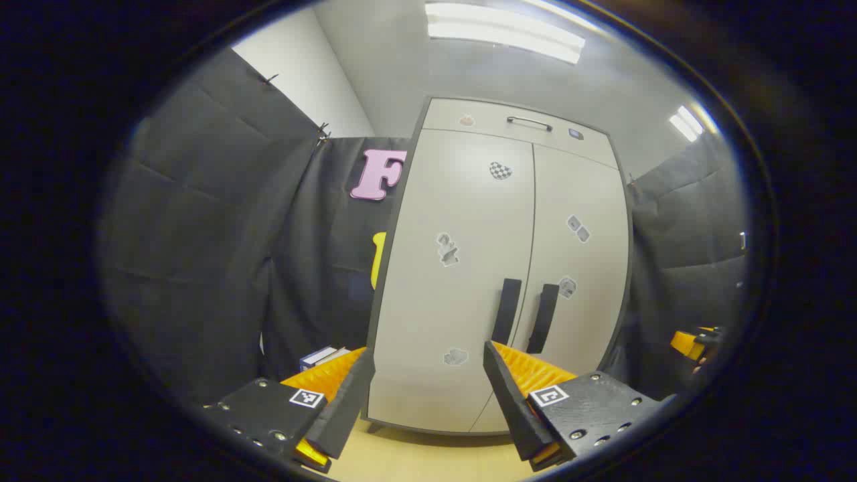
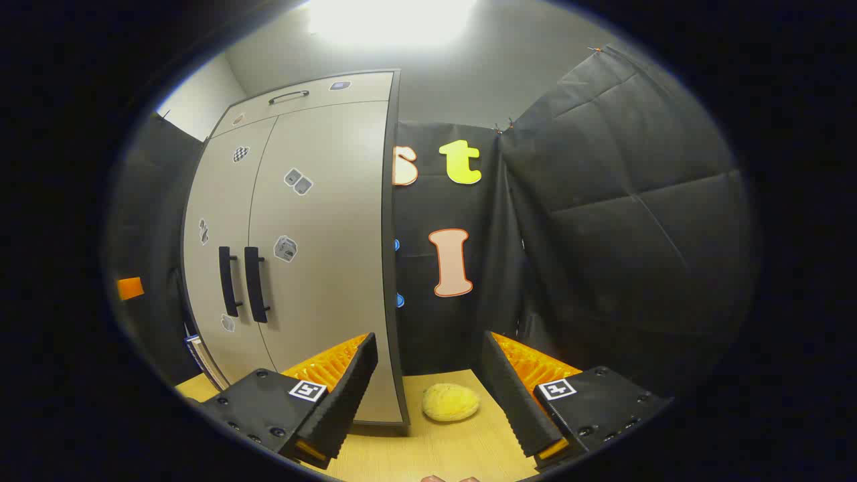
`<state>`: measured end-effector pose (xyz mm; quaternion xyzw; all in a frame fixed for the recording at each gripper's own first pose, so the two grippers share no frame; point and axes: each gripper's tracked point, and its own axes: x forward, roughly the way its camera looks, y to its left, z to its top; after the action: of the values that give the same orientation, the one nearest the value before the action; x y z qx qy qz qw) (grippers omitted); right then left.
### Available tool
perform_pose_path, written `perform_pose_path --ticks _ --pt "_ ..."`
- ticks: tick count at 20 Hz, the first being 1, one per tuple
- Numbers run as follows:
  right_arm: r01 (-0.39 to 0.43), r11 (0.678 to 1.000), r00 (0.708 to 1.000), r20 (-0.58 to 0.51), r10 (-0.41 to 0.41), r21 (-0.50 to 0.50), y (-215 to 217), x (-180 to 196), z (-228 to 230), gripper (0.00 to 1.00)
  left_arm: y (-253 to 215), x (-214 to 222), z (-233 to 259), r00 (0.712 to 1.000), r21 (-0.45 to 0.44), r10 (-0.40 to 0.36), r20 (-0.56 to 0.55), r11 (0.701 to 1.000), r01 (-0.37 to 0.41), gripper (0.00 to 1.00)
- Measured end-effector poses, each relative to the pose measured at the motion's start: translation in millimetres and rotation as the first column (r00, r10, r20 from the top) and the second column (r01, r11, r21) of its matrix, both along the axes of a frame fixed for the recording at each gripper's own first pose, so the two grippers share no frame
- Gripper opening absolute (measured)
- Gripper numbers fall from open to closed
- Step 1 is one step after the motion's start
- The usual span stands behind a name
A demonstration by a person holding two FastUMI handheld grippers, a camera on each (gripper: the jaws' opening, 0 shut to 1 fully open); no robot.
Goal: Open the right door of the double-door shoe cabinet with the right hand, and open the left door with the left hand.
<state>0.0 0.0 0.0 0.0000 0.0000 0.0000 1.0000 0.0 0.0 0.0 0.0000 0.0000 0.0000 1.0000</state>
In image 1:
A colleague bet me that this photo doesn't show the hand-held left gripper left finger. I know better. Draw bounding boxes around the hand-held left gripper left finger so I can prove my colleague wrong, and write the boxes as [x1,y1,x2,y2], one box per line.
[201,346,376,475]

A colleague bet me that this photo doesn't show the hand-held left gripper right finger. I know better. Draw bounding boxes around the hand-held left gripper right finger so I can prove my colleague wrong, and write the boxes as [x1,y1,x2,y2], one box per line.
[483,340,677,473]

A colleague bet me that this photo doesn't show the black door handle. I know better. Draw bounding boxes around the black door handle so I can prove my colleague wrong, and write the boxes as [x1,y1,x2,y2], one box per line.
[492,278,522,345]
[526,283,560,354]

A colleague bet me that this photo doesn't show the grey double-door shoe cabinet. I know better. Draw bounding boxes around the grey double-door shoe cabinet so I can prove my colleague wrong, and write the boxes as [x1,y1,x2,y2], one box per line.
[365,96,633,437]

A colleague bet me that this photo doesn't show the blue and white books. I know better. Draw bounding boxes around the blue and white books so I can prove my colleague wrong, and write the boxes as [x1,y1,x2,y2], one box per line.
[299,346,352,372]

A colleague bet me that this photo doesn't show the small ceiling light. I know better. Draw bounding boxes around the small ceiling light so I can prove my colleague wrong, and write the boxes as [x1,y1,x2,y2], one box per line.
[670,105,704,143]

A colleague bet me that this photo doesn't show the black backdrop cloth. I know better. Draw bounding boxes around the black backdrop cloth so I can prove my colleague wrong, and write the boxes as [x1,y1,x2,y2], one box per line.
[100,48,749,406]

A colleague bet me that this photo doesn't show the long ceiling light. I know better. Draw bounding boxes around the long ceiling light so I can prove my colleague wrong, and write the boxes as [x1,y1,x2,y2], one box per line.
[425,2,587,65]

